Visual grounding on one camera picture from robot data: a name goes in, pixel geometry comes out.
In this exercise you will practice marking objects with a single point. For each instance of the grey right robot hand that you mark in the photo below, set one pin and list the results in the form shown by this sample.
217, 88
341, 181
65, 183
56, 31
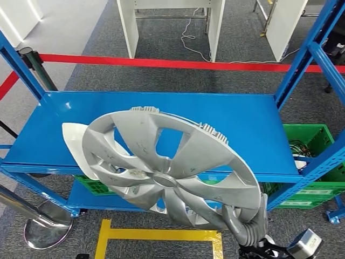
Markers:
264, 211

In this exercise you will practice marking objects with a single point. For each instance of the silver plastic wheel hubcap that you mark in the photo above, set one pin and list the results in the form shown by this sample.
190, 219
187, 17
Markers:
140, 132

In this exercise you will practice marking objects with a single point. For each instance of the blue metal shelf rack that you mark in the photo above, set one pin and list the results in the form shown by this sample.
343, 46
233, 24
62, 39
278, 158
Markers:
242, 118

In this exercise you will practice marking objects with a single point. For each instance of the white plastic cover part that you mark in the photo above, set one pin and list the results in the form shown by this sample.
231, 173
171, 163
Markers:
72, 143

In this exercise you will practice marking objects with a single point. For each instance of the green plastic crate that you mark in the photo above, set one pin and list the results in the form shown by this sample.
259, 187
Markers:
205, 180
318, 202
94, 186
301, 133

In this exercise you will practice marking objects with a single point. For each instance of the white table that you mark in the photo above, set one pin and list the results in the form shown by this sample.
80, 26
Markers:
280, 32
128, 28

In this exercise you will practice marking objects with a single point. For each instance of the long red barrier belt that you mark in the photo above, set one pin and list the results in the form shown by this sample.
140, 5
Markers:
161, 64

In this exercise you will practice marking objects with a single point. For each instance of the black stanchion pole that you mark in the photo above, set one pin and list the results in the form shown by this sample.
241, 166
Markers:
7, 129

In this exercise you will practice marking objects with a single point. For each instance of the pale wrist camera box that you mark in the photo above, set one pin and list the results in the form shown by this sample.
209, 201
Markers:
306, 243

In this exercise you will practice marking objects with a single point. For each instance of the chrome stanchion post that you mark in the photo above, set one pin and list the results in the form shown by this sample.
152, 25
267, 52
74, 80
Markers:
48, 228

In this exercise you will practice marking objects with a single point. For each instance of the white lit wall panel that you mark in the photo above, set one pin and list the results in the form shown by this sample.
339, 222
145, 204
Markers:
16, 16

